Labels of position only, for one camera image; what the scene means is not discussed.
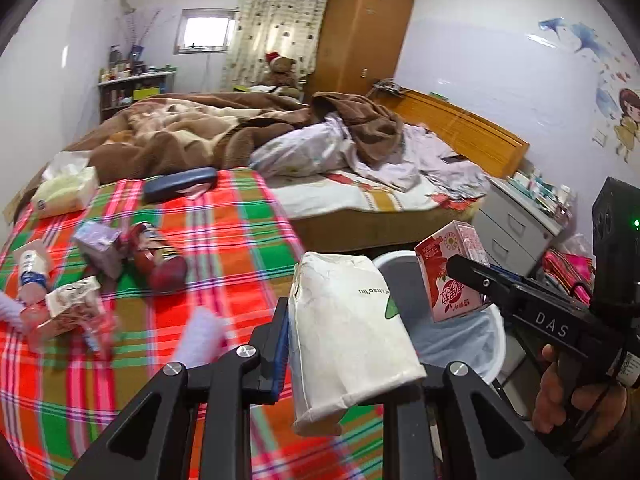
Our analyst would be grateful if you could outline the dark blue glasses case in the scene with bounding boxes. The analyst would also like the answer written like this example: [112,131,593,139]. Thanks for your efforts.
[143,166,218,204]

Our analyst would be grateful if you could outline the decorative twigs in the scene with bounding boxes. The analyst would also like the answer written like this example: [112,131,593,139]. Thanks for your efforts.
[120,7,163,61]

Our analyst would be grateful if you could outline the white patterned bed sheet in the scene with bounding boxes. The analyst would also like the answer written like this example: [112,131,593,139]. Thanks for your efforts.
[270,170,488,222]

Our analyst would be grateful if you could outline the pile of small boxes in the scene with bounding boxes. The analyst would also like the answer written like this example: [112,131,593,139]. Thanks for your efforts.
[507,170,573,222]

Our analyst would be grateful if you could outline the red milk carton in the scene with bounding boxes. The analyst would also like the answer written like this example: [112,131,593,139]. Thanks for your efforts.
[414,220,493,323]

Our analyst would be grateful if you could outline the person's right hand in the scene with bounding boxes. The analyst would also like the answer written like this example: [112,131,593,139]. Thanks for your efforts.
[531,344,628,436]

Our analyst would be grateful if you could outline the brown teddy bear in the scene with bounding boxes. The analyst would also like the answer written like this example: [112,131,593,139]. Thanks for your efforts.
[262,51,302,97]

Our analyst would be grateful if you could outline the blurred white wrapper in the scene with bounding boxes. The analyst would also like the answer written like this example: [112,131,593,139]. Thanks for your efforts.
[174,307,227,367]

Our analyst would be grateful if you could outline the lilac cloth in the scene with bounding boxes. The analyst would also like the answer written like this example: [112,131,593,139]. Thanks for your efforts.
[325,112,492,197]

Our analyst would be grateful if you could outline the crumpled purple carton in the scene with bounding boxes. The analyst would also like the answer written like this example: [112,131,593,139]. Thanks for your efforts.
[72,221,126,281]

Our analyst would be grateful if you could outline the white trash bin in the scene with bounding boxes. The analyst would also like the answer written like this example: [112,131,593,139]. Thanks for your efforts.
[372,251,507,391]

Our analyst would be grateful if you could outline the pink bag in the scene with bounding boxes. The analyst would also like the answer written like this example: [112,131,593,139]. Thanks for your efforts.
[542,250,594,307]

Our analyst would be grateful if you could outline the blue dolphin wall sticker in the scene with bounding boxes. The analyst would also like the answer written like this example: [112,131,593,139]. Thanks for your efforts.
[539,17,613,56]

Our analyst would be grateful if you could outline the white printed carton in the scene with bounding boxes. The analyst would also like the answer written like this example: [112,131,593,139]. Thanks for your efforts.
[45,276,107,333]

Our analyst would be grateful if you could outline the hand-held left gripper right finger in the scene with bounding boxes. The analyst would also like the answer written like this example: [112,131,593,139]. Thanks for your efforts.
[382,359,575,480]

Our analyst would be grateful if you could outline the small shelf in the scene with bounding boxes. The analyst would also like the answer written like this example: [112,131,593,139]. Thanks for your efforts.
[97,71,177,123]

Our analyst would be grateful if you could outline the plaid cloth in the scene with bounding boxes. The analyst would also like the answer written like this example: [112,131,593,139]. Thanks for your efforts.
[0,167,386,480]

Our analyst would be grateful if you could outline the wooden bed frame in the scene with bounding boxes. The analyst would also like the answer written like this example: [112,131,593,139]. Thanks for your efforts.
[287,87,531,255]

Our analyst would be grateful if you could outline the grey nightstand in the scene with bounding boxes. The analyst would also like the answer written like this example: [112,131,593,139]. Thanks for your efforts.
[471,177,573,275]

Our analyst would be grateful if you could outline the green white tissue pack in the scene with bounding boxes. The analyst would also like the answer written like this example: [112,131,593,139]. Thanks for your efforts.
[30,151,98,218]

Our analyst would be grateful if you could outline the white printed pillow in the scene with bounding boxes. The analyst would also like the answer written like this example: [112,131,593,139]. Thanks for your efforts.
[250,127,357,179]

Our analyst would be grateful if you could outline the patterned curtain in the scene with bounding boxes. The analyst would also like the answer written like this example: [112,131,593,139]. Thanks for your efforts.
[222,0,335,92]

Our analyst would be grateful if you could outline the brown blanket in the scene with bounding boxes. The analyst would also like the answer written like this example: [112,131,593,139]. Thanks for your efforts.
[47,91,416,185]

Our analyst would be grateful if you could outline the window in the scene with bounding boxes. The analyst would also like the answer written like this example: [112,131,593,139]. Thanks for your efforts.
[174,8,238,55]

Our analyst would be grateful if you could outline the cartoon girl wall sticker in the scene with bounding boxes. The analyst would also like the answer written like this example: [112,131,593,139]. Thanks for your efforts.
[595,87,640,163]

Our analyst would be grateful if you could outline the row of bottles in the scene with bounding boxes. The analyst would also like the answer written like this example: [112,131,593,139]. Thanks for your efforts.
[100,45,176,82]

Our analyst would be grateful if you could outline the clear bin liner bag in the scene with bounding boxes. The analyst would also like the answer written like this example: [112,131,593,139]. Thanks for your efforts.
[400,305,503,381]

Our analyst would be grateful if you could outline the tangled cables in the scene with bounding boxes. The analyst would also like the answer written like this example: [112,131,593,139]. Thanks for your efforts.
[370,79,408,99]

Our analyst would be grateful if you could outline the wooden wardrobe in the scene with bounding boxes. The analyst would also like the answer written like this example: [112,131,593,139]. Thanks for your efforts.
[306,0,417,98]

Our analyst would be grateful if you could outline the red lidded plastic cup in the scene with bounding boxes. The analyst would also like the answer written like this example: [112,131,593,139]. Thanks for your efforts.
[127,222,189,294]

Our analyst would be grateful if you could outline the white blue yogurt bottle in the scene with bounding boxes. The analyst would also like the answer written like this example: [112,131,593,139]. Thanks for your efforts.
[12,240,56,306]

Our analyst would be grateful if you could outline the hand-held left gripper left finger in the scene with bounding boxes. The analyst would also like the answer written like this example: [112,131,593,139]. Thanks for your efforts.
[62,297,293,480]

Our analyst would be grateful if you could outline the white paper bag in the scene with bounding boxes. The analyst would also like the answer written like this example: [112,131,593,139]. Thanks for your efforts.
[290,251,427,437]

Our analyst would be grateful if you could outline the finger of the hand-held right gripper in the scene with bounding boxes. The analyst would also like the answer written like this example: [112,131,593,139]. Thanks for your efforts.
[446,255,521,311]

